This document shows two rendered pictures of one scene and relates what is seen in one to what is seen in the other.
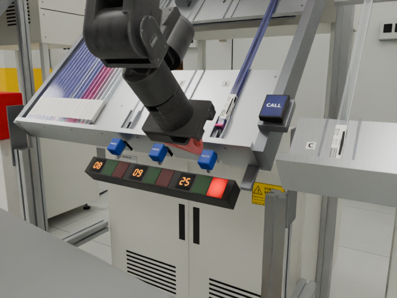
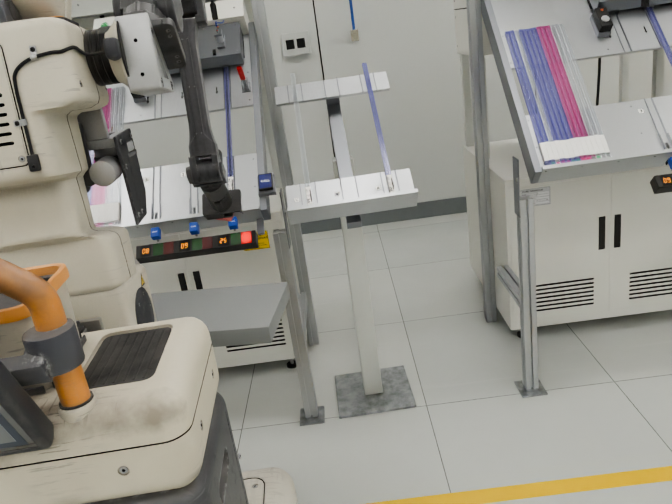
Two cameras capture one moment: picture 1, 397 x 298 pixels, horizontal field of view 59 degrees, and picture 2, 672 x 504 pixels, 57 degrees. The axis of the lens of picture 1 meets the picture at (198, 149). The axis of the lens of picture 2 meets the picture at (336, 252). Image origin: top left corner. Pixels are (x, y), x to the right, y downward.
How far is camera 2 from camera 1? 117 cm
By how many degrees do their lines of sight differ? 29
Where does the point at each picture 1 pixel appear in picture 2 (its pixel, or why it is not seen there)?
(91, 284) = (224, 293)
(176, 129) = (226, 209)
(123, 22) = (215, 168)
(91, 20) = (195, 169)
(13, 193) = not seen: outside the picture
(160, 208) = (158, 284)
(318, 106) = (239, 140)
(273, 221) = (280, 248)
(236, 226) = (235, 273)
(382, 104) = (305, 125)
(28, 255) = (172, 300)
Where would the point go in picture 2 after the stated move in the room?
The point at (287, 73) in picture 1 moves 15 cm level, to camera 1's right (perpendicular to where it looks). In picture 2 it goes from (261, 156) to (305, 145)
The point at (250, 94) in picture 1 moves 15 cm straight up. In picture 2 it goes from (241, 174) to (231, 122)
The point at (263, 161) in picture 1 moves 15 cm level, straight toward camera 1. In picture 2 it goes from (266, 214) to (281, 227)
